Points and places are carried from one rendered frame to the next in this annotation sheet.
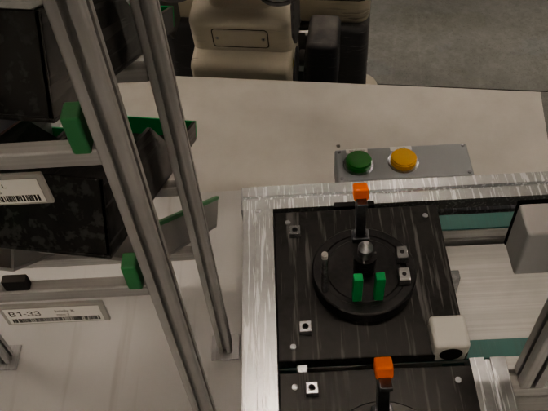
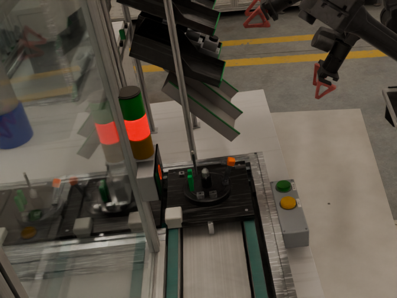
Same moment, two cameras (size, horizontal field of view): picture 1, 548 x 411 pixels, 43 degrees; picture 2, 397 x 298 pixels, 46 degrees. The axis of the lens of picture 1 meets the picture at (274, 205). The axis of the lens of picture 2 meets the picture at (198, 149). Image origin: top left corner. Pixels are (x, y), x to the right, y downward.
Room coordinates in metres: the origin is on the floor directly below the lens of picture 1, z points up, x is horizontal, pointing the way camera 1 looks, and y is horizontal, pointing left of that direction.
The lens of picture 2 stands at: (0.53, -1.14, 1.84)
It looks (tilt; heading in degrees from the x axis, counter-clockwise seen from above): 35 degrees down; 91
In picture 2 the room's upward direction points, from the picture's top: 9 degrees counter-clockwise
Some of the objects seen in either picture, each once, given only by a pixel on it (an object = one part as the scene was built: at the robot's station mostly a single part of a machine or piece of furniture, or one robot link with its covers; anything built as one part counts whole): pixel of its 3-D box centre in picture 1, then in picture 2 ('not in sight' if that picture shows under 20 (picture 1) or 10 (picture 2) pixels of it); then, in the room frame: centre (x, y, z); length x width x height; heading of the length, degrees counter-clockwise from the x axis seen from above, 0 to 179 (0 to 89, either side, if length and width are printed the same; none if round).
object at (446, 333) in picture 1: (448, 338); (173, 217); (0.41, -0.21, 0.97); 0.05 x 0.05 x 0.04; 87
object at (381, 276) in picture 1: (379, 286); (191, 182); (0.47, -0.13, 1.01); 0.01 x 0.01 x 0.05; 87
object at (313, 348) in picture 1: (363, 280); (208, 192); (0.52, -0.11, 0.96); 0.24 x 0.24 x 0.02; 87
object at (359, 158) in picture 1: (358, 163); (283, 187); (0.73, -0.14, 0.96); 0.04 x 0.04 x 0.02
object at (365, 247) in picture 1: (365, 248); (205, 171); (0.52, -0.11, 1.04); 0.02 x 0.02 x 0.03
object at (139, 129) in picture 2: not in sight; (136, 125); (0.39, -0.30, 1.33); 0.05 x 0.05 x 0.05
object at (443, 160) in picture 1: (401, 174); (288, 211); (0.73, -0.21, 0.93); 0.21 x 0.07 x 0.06; 87
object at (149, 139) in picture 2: not in sight; (140, 143); (0.39, -0.30, 1.28); 0.05 x 0.05 x 0.05
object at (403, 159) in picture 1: (403, 161); (288, 203); (0.73, -0.21, 0.96); 0.04 x 0.04 x 0.02
